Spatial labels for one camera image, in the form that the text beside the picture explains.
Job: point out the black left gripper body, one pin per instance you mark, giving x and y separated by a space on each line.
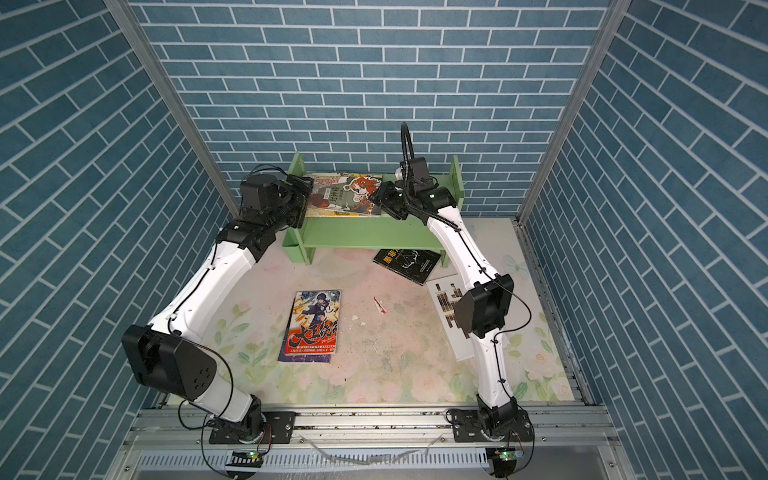
288 205

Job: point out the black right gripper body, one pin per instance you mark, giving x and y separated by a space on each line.
396 203

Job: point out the green red illustrated comic book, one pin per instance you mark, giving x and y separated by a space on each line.
344 195

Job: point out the black book with gold text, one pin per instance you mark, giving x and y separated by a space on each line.
413 265

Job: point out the white book with brown bars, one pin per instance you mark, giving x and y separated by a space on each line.
445 293

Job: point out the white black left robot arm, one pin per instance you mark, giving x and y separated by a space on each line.
167 354

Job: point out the green wooden two-tier shelf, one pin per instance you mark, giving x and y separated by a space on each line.
379 232

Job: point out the small red paper scrap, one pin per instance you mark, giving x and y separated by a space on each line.
380 306

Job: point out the red blue manga book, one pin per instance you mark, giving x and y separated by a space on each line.
312 327

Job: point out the dark purple book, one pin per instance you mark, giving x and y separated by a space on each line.
303 358

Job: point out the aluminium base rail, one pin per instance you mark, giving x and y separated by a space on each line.
544 425

